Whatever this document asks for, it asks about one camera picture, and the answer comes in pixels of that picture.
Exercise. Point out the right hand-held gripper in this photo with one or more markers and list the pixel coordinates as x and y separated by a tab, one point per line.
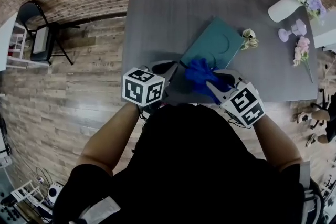
244	105

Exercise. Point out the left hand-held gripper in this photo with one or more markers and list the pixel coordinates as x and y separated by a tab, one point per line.
141	86

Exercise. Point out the blue cloth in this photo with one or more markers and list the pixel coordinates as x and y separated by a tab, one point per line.
199	76

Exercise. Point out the teal box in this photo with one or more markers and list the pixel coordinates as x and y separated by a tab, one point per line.
212	42

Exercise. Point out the person's left forearm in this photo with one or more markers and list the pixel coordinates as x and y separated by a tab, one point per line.
110	139

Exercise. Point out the person's right forearm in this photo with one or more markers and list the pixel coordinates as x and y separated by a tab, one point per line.
278	144

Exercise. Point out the white rectangular foam block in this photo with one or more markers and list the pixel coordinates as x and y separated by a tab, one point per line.
40	40

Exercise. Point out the small potted plant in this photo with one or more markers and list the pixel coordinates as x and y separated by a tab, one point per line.
249	40

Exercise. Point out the lilac goblet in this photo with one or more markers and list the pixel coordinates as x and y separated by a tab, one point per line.
284	34

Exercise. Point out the pink flower stem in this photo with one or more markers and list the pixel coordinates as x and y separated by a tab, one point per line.
302	47

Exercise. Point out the person's black shirt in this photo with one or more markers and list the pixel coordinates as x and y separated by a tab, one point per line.
189	165

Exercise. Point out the white vase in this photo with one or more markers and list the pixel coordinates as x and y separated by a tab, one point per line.
282	9

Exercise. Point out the black office chair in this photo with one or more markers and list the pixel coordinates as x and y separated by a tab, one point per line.
324	102

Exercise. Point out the white table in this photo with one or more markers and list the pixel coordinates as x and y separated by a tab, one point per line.
324	34
4	42

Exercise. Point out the grey backpack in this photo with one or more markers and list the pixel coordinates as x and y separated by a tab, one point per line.
312	199

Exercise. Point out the black folding chair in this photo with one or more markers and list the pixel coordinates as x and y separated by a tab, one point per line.
29	10

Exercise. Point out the small red object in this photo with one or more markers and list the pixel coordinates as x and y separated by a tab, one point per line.
11	51

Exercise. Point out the white round device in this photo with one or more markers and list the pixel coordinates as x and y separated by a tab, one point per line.
55	192

